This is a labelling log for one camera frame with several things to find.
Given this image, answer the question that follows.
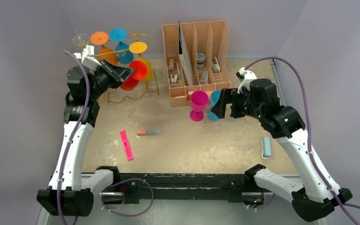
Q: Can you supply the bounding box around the gold wire glass rack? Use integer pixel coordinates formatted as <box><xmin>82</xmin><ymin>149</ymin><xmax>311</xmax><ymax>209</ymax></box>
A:
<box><xmin>70</xmin><ymin>29</ymin><xmax>159</xmax><ymax>104</ymax></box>

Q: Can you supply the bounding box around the peach desk organizer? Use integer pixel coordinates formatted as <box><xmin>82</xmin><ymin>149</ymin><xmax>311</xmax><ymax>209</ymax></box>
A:
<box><xmin>162</xmin><ymin>20</ymin><xmax>232</xmax><ymax>107</ymax></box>

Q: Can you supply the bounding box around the aluminium table frame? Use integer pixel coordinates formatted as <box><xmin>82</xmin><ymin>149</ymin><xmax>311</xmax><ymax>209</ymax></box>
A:
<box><xmin>37</xmin><ymin>56</ymin><xmax>327</xmax><ymax>225</ymax></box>

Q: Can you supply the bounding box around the orange plastic wine glass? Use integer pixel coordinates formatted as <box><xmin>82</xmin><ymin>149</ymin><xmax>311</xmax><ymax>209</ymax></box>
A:
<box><xmin>90</xmin><ymin>31</ymin><xmax>118</xmax><ymax>65</ymax></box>

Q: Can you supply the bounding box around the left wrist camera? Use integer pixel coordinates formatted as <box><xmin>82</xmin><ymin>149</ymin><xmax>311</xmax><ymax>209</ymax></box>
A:
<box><xmin>73</xmin><ymin>45</ymin><xmax>102</xmax><ymax>71</ymax></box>

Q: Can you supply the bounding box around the magenta plastic wine glass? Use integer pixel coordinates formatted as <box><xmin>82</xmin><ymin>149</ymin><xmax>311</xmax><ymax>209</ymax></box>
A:
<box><xmin>189</xmin><ymin>90</ymin><xmax>209</xmax><ymax>122</ymax></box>

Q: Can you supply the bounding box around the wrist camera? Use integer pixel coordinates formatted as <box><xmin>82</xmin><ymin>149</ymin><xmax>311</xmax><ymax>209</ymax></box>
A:
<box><xmin>73</xmin><ymin>45</ymin><xmax>102</xmax><ymax>71</ymax></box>
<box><xmin>236</xmin><ymin>67</ymin><xmax>257</xmax><ymax>94</ymax></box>

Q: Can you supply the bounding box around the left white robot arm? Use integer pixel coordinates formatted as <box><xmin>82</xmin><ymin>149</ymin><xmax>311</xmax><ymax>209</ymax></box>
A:
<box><xmin>37</xmin><ymin>60</ymin><xmax>134</xmax><ymax>217</ymax></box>

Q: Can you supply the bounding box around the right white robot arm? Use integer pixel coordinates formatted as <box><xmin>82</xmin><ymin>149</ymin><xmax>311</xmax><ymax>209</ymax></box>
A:
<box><xmin>211</xmin><ymin>78</ymin><xmax>353</xmax><ymax>222</ymax></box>

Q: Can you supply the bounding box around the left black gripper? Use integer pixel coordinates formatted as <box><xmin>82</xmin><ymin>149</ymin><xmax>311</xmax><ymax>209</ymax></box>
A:
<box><xmin>88</xmin><ymin>59</ymin><xmax>134</xmax><ymax>100</ymax></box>

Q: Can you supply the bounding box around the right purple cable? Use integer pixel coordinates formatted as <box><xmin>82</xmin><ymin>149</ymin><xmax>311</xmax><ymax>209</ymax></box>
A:
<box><xmin>243</xmin><ymin>56</ymin><xmax>360</xmax><ymax>225</ymax></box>

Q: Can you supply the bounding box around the dark blue wine glass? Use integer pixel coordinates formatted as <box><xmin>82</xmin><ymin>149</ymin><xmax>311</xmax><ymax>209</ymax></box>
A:
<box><xmin>108</xmin><ymin>28</ymin><xmax>134</xmax><ymax>65</ymax></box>

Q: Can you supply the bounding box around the yellow plastic wine glass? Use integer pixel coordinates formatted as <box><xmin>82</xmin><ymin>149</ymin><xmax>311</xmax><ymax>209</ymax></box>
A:
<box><xmin>129</xmin><ymin>41</ymin><xmax>152</xmax><ymax>82</ymax></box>

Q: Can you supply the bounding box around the clear wine glass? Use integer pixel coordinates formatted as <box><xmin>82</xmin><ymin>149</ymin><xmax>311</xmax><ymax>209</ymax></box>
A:
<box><xmin>72</xmin><ymin>33</ymin><xmax>90</xmax><ymax>46</ymax></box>

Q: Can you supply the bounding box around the pink flat clip tool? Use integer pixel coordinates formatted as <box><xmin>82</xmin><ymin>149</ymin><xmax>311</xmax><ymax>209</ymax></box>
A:
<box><xmin>120</xmin><ymin>130</ymin><xmax>134</xmax><ymax>161</ymax></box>

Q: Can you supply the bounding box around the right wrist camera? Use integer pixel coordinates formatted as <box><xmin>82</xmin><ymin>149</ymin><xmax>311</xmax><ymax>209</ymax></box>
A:
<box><xmin>236</xmin><ymin>67</ymin><xmax>257</xmax><ymax>94</ymax></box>

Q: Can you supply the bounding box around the orange grey marker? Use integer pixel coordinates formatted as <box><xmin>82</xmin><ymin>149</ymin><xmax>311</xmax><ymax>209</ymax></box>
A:
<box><xmin>136</xmin><ymin>129</ymin><xmax>161</xmax><ymax>136</ymax></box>

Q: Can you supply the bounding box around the small white stapler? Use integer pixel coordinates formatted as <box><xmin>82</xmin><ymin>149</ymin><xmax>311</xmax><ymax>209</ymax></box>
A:
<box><xmin>211</xmin><ymin>57</ymin><xmax>221</xmax><ymax>73</ymax></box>

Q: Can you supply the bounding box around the round grey tin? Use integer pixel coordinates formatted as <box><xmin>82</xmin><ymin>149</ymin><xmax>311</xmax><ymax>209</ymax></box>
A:
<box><xmin>196</xmin><ymin>52</ymin><xmax>206</xmax><ymax>69</ymax></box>

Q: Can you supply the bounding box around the red plastic wine glass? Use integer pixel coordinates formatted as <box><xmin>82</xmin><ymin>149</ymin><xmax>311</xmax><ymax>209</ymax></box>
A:
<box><xmin>120</xmin><ymin>60</ymin><xmax>148</xmax><ymax>91</ymax></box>

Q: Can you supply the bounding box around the light blue wine glass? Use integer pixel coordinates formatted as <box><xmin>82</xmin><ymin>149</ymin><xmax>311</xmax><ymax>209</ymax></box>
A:
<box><xmin>207</xmin><ymin>90</ymin><xmax>221</xmax><ymax>121</ymax></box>

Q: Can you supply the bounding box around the white folder in organizer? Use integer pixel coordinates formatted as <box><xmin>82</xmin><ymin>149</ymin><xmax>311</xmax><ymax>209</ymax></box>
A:
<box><xmin>178</xmin><ymin>21</ymin><xmax>195</xmax><ymax>86</ymax></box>

